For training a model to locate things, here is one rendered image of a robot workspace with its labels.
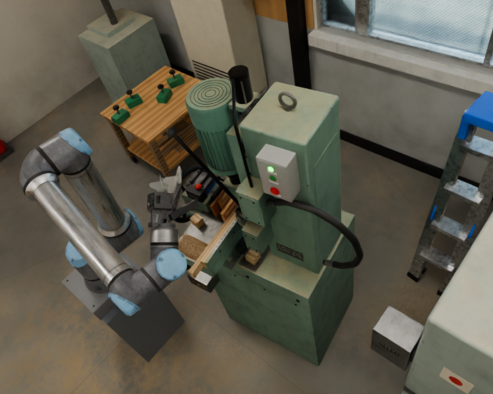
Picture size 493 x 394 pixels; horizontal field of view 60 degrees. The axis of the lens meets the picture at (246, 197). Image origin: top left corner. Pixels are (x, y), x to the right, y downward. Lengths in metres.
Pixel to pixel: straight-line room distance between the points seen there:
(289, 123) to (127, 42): 2.66
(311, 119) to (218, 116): 0.31
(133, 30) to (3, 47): 1.16
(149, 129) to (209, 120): 1.63
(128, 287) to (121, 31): 2.83
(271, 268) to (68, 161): 0.87
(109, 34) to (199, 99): 2.44
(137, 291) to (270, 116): 0.63
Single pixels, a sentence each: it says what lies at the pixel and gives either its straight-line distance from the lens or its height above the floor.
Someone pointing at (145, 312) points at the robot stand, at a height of 0.38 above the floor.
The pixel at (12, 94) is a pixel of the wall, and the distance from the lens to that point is 4.47.
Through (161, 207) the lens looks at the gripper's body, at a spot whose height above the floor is 1.31.
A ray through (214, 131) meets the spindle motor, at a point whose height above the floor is 1.42.
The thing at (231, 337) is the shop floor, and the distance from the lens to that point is 2.56.
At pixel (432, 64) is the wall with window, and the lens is 2.60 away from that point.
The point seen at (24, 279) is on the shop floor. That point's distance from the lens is 3.38.
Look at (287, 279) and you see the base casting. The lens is 1.75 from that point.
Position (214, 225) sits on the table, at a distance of 1.83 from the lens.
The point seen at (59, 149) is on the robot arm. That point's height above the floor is 1.46.
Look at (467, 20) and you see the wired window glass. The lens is 2.54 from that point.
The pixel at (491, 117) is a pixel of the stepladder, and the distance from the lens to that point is 1.83.
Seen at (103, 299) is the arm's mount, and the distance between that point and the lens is 2.16.
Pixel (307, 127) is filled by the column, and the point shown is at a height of 1.52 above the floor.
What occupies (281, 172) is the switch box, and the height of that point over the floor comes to 1.45.
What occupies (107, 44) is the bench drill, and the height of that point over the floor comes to 0.70.
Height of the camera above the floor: 2.34
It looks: 50 degrees down
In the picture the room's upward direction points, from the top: 16 degrees counter-clockwise
